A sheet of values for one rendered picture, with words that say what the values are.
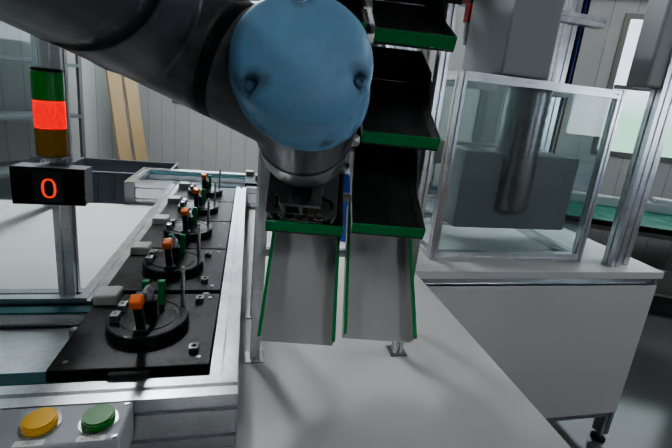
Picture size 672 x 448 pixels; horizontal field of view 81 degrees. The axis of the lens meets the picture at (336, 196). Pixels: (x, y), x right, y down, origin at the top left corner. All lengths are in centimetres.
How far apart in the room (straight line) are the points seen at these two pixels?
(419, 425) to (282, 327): 31
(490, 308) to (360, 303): 93
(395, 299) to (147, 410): 46
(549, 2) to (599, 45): 292
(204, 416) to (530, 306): 133
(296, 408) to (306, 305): 19
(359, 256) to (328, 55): 66
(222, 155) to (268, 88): 500
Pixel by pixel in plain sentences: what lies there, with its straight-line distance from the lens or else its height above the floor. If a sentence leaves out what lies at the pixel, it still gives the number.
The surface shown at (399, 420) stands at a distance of 84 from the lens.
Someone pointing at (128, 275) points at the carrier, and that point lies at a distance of 105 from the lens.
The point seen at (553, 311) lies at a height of 69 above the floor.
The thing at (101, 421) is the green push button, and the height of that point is 97.
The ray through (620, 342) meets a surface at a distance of 217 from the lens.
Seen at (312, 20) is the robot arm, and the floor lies 145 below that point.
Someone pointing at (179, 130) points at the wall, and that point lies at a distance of 550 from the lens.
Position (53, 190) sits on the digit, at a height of 120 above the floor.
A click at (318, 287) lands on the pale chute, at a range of 78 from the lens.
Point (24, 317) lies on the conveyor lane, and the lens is 102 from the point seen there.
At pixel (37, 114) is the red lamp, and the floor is 134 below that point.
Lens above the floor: 142
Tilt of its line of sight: 14 degrees down
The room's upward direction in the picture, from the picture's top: 6 degrees clockwise
